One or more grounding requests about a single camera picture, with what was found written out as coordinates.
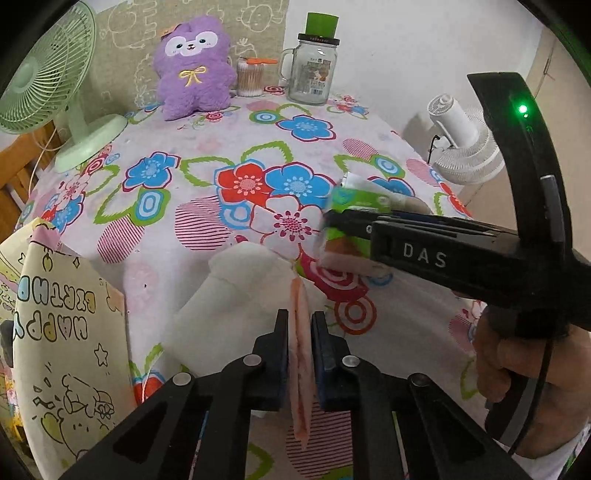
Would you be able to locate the white folded towel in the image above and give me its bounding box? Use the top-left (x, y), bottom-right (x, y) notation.
top-left (164, 244), bottom-right (296, 370)

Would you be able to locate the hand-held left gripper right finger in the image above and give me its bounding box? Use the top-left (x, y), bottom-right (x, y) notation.
top-left (310, 311), bottom-right (525, 480)

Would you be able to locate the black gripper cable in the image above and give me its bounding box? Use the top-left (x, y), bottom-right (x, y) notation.
top-left (508, 339), bottom-right (555, 457)

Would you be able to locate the purple plush toy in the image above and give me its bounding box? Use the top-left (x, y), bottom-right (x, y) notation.
top-left (154, 15), bottom-right (237, 121)

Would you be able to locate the wooden chair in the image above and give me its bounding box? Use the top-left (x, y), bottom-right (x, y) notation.
top-left (0, 124), bottom-right (51, 232)

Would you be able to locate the green fan cable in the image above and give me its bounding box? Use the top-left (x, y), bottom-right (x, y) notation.
top-left (27, 131), bottom-right (63, 197)

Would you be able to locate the cartoon printed gift bag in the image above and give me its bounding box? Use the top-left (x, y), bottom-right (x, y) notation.
top-left (0, 217), bottom-right (139, 480)

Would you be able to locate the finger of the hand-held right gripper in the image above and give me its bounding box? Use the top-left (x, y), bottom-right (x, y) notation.
top-left (392, 210), bottom-right (491, 232)
top-left (324, 209), bottom-right (394, 246)

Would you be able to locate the glass mason jar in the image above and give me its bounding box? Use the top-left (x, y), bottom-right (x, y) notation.
top-left (279, 33), bottom-right (341, 107)

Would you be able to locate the green cartoon printed board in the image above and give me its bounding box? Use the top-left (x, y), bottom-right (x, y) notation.
top-left (88, 0), bottom-right (289, 112)

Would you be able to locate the floral tablecloth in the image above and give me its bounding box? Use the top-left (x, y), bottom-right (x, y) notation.
top-left (14, 83), bottom-right (490, 480)

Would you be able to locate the beige door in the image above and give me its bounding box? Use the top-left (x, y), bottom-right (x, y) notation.
top-left (455, 32), bottom-right (575, 217)

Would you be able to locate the person's right hand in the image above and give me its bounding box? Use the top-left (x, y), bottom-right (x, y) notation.
top-left (475, 305), bottom-right (591, 416)

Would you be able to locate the green plastic cup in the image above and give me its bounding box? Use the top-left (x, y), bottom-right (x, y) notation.
top-left (305, 12), bottom-right (339, 38)

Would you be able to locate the green white tissue pack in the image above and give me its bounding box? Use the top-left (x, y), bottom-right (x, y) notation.
top-left (321, 173), bottom-right (398, 278)

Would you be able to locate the green desk fan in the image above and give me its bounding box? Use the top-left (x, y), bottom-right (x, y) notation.
top-left (0, 0), bottom-right (129, 174)

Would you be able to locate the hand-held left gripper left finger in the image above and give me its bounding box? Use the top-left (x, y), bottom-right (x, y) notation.
top-left (58, 309), bottom-right (291, 480)

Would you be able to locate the white standing fan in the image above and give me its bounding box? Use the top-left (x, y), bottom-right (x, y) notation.
top-left (426, 93), bottom-right (506, 185)

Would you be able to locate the toothpick cotton swab container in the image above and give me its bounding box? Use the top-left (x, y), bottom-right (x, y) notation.
top-left (236, 56), bottom-right (279, 97)

